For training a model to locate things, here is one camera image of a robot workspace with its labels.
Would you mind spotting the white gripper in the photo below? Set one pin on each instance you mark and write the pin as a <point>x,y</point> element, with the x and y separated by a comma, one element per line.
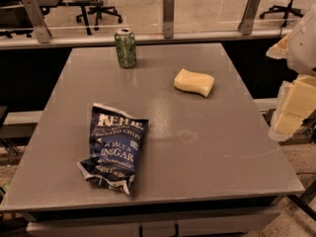
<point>304,48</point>

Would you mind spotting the yellow sponge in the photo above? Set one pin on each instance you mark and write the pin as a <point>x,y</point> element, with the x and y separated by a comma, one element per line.
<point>194,82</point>

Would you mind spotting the blue kettle chip bag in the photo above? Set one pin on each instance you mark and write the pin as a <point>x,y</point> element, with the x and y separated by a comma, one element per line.
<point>115,144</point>

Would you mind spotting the green soda can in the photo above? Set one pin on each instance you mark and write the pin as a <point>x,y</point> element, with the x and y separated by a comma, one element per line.
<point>125,47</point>

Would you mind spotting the black office chair left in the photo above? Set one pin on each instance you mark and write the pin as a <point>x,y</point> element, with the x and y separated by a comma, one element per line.
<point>98,9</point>

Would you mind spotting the dark background desk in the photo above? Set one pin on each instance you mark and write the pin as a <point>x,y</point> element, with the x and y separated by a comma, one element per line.
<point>82,4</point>

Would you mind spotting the clear glass barrier panel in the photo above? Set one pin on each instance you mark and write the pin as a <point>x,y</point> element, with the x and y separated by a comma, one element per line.
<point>145,17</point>

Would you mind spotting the middle metal bracket post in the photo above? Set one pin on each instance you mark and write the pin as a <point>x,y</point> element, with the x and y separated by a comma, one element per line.
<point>168,18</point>

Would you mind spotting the left metal bracket post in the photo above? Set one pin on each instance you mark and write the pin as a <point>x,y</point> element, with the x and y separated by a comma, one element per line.
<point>36,17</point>

